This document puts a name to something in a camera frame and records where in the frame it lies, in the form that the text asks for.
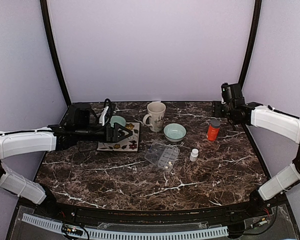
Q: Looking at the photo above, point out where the right black frame post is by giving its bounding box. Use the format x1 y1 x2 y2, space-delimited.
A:
238 0 263 89

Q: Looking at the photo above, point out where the black frame post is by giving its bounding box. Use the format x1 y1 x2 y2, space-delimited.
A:
39 0 72 107
238 0 263 89

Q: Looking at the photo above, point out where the small circuit board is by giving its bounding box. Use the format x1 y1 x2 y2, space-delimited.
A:
61 224 83 236

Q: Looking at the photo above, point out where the left black frame post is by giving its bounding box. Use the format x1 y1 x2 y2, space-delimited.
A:
39 0 72 107

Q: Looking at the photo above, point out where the cream ceramic mug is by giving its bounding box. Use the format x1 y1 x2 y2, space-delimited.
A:
142 101 166 133

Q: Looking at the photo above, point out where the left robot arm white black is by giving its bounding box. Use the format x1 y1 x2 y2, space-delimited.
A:
0 99 133 218

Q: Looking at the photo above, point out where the clear plastic pill organizer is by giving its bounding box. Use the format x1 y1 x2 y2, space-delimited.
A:
144 141 180 172

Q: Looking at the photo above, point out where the square floral ceramic tray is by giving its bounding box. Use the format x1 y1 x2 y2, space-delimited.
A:
97 122 141 152

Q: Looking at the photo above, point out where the celadon bowl on tray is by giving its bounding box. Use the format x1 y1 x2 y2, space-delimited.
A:
110 115 126 130

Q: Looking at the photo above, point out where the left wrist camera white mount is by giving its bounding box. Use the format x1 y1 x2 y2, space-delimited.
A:
98 98 114 127

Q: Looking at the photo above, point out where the celadon bowl on table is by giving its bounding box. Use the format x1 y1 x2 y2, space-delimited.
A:
163 123 187 143

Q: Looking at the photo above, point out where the orange bottle grey cap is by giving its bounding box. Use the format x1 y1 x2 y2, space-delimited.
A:
206 119 221 142

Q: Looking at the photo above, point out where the black front table rail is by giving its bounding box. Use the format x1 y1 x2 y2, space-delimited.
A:
56 202 250 224

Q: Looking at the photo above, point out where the white slotted cable duct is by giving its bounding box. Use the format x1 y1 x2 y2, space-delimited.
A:
21 213 229 240

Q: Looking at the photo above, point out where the small white pill bottle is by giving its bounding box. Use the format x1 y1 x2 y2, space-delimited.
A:
189 148 199 162

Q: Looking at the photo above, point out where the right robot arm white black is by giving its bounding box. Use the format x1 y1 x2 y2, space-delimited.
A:
212 82 300 217

